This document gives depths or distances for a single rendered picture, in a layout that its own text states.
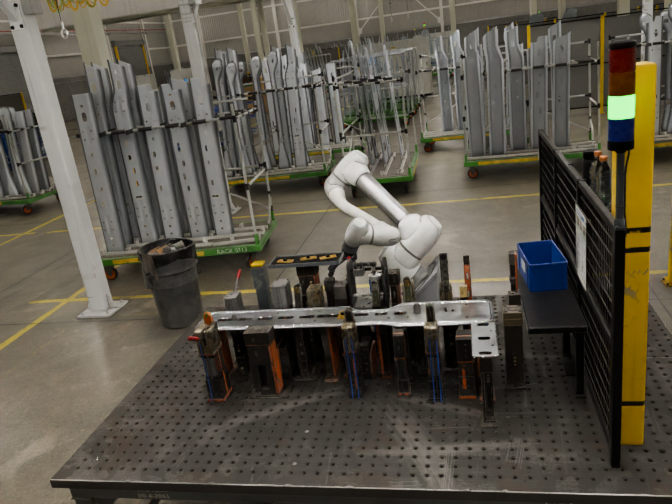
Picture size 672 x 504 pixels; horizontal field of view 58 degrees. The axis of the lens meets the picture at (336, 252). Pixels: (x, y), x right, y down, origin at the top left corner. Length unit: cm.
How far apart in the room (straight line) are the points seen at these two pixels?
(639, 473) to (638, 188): 95
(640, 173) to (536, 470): 105
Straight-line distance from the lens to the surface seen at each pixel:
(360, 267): 289
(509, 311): 259
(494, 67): 944
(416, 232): 331
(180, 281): 539
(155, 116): 705
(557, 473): 233
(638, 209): 211
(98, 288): 630
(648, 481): 235
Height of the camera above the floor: 217
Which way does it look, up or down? 19 degrees down
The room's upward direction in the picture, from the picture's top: 8 degrees counter-clockwise
